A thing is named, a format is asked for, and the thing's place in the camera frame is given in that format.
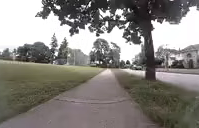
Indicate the pale building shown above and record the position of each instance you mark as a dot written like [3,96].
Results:
[77,57]

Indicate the vehicle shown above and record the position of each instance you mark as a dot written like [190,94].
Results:
[137,67]

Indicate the grey concrete sidewalk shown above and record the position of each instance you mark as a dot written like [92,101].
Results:
[93,110]

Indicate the large dark tree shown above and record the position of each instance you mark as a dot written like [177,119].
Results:
[149,50]

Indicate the row of trees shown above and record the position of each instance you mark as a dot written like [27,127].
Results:
[37,51]

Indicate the grass verge strip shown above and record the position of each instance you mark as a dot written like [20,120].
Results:
[160,100]

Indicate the wide grass lawn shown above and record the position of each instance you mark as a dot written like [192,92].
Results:
[23,83]

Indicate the grey asphalt road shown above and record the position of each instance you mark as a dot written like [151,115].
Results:
[187,80]

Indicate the beige house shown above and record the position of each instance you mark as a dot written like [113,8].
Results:
[195,55]

